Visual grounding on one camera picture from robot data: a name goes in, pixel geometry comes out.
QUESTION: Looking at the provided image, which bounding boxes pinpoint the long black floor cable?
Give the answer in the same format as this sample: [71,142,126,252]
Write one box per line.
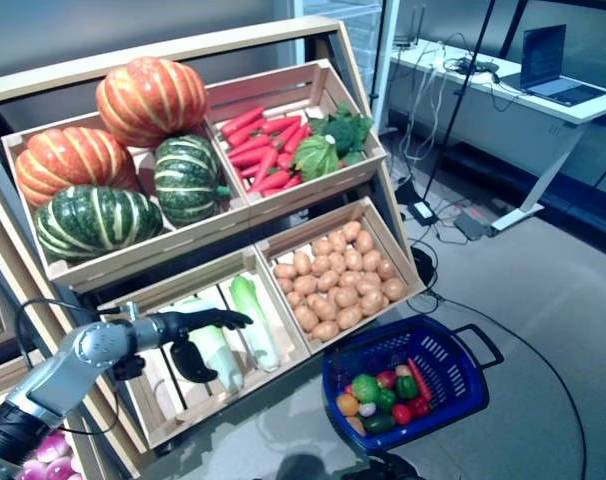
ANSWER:
[416,292,590,480]

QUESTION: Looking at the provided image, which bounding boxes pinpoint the black device on desk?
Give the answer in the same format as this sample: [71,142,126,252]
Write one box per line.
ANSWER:
[451,54,502,77]

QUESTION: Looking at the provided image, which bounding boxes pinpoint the black round stand base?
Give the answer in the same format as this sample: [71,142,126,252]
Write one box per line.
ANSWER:
[409,243,440,292]

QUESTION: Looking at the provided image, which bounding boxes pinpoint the light green round cabbage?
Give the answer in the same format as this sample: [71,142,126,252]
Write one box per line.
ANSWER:
[292,134,341,183]

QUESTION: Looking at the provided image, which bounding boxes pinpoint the open dark laptop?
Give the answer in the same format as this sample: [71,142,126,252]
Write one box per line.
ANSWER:
[519,23,606,108]

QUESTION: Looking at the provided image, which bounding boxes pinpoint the orange fruit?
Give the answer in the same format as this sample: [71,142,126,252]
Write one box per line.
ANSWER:
[335,393,361,418]

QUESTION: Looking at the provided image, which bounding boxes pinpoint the dark green striped pumpkin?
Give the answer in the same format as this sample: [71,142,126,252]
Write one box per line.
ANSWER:
[153,134,232,229]
[34,185,164,265]

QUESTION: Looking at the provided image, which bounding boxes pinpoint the wooden crate with potatoes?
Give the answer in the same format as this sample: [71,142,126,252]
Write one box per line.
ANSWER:
[255,195,427,357]

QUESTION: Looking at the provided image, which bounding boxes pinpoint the black basket handle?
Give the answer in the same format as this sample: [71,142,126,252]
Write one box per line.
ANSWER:
[454,323,506,371]

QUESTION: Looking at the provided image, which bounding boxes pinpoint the white office desk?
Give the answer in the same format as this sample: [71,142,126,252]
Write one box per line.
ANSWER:
[386,38,606,237]

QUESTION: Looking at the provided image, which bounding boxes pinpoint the long red chili pepper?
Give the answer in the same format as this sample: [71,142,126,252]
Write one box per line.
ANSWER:
[407,357,434,404]

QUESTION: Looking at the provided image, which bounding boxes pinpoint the grey power strip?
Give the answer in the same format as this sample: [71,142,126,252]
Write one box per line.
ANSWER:
[453,209,497,241]

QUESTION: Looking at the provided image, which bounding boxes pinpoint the blue plastic shopping basket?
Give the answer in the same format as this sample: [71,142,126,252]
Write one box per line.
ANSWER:
[321,314,491,454]

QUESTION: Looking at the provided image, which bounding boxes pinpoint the black tripod pole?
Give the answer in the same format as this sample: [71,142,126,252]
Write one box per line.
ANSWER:
[422,0,500,202]

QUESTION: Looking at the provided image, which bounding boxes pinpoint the black power adapter brick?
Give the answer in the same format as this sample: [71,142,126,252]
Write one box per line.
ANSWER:
[405,198,440,227]

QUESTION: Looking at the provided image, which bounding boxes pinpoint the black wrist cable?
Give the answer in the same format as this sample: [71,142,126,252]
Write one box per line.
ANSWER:
[14,298,145,437]

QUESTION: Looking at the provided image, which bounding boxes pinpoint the white hanging desk cables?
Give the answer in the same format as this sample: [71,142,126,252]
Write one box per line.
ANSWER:
[398,42,457,164]

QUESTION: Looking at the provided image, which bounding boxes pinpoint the pink purple onion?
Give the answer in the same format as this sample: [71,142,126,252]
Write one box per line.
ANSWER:
[34,431,71,463]
[45,455,77,480]
[14,459,47,480]

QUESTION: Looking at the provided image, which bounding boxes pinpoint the wooden crate with pumpkins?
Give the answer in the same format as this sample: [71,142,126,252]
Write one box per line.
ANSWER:
[0,110,252,294]

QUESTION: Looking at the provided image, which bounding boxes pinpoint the dark green bell pepper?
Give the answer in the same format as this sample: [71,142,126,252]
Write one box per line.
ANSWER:
[395,374,420,401]

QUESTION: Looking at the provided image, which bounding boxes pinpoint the wooden crate with carrots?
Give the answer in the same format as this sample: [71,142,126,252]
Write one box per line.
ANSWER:
[202,58,387,222]

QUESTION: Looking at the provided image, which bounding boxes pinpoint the dark left robot hand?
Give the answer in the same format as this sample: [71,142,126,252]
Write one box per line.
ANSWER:
[155,308,255,385]

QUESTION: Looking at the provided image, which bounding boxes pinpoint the light green bell pepper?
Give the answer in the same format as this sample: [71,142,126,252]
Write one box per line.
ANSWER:
[351,373,382,405]

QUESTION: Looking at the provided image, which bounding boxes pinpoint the large orange striped pumpkin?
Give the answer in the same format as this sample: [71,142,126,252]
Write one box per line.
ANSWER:
[95,56,209,149]
[14,126,140,209]

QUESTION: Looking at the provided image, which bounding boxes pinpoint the wooden vegetable display shelf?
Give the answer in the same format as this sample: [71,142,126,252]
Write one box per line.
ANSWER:
[0,14,429,480]

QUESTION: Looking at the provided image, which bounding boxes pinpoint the wooden crate with cabbages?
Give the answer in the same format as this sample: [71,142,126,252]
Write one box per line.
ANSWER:
[97,247,312,450]

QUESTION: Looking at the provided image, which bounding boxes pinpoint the dark green cucumber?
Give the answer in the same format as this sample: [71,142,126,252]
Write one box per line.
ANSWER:
[362,412,397,436]

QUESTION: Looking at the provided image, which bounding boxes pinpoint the dark robot body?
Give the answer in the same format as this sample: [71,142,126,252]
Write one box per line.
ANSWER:
[274,451,425,480]

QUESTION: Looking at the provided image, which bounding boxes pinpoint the pale green napa cabbage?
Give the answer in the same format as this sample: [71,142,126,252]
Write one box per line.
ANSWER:
[229,274,282,374]
[179,297,246,394]

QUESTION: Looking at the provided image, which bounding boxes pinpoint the dark green leafy broccoli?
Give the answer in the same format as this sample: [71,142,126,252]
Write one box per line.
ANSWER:
[310,102,375,167]

